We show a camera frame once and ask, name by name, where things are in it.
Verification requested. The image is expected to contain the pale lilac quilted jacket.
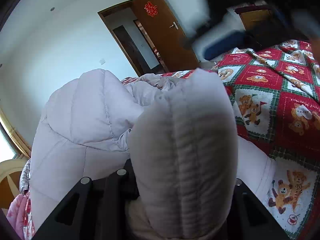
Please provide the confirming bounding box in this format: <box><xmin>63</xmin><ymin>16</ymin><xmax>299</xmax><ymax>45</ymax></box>
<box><xmin>29</xmin><ymin>67</ymin><xmax>275</xmax><ymax>240</ymax></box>

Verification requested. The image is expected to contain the brown wooden cabinet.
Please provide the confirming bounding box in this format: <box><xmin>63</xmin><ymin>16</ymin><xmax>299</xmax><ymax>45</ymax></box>
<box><xmin>234</xmin><ymin>5</ymin><xmax>275</xmax><ymax>30</ymax></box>

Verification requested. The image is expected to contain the pink folded quilt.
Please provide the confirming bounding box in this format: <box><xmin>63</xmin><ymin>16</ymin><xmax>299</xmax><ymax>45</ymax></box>
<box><xmin>6</xmin><ymin>194</ymin><xmax>35</xmax><ymax>240</ymax></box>

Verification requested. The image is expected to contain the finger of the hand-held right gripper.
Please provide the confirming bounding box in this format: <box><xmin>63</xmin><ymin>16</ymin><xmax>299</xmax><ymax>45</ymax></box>
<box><xmin>204</xmin><ymin>29</ymin><xmax>263</xmax><ymax>59</ymax></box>

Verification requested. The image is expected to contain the red paper door decoration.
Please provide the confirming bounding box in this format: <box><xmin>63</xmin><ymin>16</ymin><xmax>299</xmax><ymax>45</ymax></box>
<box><xmin>144</xmin><ymin>1</ymin><xmax>158</xmax><ymax>17</ymax></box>

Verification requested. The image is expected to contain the cream and wood headboard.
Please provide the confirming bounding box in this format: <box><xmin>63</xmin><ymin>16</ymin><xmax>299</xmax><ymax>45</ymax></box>
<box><xmin>0</xmin><ymin>159</ymin><xmax>28</xmax><ymax>209</ymax></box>

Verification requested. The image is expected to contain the red bear-print bed sheet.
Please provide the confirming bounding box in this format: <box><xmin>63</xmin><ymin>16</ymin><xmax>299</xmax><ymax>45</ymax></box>
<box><xmin>120</xmin><ymin>40</ymin><xmax>320</xmax><ymax>240</ymax></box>

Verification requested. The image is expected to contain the window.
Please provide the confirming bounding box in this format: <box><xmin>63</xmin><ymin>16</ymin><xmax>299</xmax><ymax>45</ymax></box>
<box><xmin>0</xmin><ymin>127</ymin><xmax>18</xmax><ymax>160</ymax></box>

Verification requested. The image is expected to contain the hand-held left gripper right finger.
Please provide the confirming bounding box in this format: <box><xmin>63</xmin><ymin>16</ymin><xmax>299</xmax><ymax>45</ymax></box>
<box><xmin>226</xmin><ymin>179</ymin><xmax>288</xmax><ymax>240</ymax></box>

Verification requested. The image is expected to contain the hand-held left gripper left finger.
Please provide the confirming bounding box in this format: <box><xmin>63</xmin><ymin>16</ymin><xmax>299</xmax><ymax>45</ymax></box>
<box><xmin>32</xmin><ymin>159</ymin><xmax>139</xmax><ymax>240</ymax></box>

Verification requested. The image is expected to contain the striped grey pillow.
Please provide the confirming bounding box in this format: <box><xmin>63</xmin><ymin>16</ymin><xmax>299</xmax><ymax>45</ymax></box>
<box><xmin>19</xmin><ymin>159</ymin><xmax>32</xmax><ymax>195</ymax></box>

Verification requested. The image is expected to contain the brown wooden door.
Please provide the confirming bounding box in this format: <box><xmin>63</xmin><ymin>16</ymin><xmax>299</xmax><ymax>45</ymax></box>
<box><xmin>131</xmin><ymin>0</ymin><xmax>200</xmax><ymax>73</ymax></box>

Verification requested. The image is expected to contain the brown door frame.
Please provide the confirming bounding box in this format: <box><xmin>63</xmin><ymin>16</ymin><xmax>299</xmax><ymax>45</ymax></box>
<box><xmin>97</xmin><ymin>1</ymin><xmax>170</xmax><ymax>78</ymax></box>

